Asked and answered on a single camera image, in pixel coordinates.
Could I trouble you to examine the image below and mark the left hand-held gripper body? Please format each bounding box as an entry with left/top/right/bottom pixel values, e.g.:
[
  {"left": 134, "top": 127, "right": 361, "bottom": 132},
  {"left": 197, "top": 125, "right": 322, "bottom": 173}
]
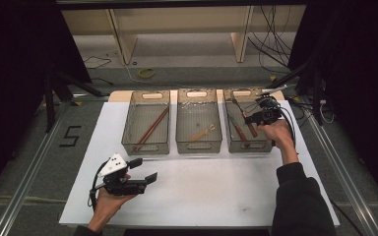
[{"left": 96, "top": 153, "right": 148, "bottom": 197}]

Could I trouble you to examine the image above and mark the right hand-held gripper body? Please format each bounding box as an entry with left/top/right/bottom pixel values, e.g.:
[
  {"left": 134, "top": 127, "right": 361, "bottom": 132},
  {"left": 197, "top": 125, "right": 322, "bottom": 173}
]
[{"left": 255, "top": 84, "right": 298, "bottom": 127}]

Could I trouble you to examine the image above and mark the wooden-handled steel fork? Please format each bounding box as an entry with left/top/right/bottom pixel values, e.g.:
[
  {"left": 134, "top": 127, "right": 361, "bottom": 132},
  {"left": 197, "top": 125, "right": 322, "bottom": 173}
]
[{"left": 230, "top": 92, "right": 259, "bottom": 139}]

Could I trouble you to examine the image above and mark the grey translucent plastic bin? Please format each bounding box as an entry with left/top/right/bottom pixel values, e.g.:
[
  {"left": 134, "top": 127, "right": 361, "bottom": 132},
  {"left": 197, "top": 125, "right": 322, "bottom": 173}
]
[
  {"left": 121, "top": 89, "right": 171, "bottom": 156},
  {"left": 221, "top": 88, "right": 279, "bottom": 154},
  {"left": 175, "top": 88, "right": 223, "bottom": 155}
]

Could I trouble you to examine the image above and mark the clear spoon with beige handle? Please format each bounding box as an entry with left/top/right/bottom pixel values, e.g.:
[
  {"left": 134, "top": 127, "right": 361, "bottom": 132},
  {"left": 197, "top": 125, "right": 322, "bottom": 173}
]
[{"left": 188, "top": 123, "right": 218, "bottom": 143}]

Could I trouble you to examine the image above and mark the person's right hand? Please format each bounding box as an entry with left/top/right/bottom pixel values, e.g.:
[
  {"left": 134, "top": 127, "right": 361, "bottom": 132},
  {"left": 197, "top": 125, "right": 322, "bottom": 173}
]
[{"left": 256, "top": 119, "right": 300, "bottom": 165}]

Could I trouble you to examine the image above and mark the person's left hand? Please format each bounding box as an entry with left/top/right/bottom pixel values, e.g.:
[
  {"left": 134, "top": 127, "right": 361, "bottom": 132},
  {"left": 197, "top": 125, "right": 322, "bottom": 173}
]
[{"left": 88, "top": 189, "right": 136, "bottom": 232}]

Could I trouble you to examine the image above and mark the black metal stand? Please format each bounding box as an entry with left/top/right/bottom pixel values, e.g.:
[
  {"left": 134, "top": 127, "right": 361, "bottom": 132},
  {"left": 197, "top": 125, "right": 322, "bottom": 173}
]
[
  {"left": 265, "top": 58, "right": 327, "bottom": 126},
  {"left": 43, "top": 71, "right": 110, "bottom": 133}
]

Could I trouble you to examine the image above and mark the wooden furniture leg panel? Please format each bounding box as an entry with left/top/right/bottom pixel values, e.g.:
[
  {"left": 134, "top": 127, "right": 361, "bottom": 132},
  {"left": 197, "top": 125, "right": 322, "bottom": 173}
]
[
  {"left": 230, "top": 6, "right": 254, "bottom": 64},
  {"left": 106, "top": 8, "right": 139, "bottom": 66}
]

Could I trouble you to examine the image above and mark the yellow tape roll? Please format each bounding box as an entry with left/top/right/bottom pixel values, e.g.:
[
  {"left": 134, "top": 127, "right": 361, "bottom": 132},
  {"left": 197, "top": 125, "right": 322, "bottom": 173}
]
[{"left": 138, "top": 67, "right": 157, "bottom": 80}]

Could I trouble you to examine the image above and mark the black curtain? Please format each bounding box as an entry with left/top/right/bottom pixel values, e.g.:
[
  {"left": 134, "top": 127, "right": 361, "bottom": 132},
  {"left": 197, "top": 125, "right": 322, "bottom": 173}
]
[
  {"left": 287, "top": 0, "right": 378, "bottom": 211},
  {"left": 0, "top": 0, "right": 92, "bottom": 205}
]

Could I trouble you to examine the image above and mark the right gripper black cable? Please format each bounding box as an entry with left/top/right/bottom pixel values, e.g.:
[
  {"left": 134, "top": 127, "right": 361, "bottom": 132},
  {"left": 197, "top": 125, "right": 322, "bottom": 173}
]
[{"left": 276, "top": 103, "right": 298, "bottom": 149}]

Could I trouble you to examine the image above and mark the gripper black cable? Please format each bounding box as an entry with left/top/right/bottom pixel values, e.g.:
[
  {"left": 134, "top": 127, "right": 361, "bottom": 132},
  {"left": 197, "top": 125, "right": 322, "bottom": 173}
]
[
  {"left": 276, "top": 103, "right": 298, "bottom": 149},
  {"left": 88, "top": 161, "right": 110, "bottom": 210}
]

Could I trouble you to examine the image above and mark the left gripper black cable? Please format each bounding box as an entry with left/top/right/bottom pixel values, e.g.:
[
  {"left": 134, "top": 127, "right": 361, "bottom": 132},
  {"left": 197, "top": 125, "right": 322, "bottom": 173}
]
[{"left": 88, "top": 161, "right": 110, "bottom": 210}]

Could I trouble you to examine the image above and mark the white looped cable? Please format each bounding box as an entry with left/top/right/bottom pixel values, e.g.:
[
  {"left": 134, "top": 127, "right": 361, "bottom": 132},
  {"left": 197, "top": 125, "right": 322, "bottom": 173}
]
[{"left": 319, "top": 98, "right": 337, "bottom": 125}]

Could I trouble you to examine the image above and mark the bundle of black cables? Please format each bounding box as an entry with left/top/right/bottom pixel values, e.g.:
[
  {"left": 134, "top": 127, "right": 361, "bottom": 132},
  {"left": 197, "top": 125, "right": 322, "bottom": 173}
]
[{"left": 246, "top": 4, "right": 293, "bottom": 75}]

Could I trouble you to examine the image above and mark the white floor cable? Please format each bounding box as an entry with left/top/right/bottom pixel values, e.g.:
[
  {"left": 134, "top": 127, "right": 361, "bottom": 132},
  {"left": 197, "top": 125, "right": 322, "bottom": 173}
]
[{"left": 121, "top": 62, "right": 205, "bottom": 89}]

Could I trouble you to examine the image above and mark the aluminium floor rail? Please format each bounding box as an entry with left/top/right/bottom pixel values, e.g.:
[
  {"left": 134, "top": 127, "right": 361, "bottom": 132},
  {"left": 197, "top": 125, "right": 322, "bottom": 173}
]
[
  {"left": 0, "top": 97, "right": 71, "bottom": 236},
  {"left": 303, "top": 97, "right": 378, "bottom": 236}
]

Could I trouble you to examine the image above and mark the thin black floor cable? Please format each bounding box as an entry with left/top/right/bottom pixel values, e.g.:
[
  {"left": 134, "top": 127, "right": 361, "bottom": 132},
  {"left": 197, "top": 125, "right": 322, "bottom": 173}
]
[{"left": 83, "top": 55, "right": 113, "bottom": 70}]

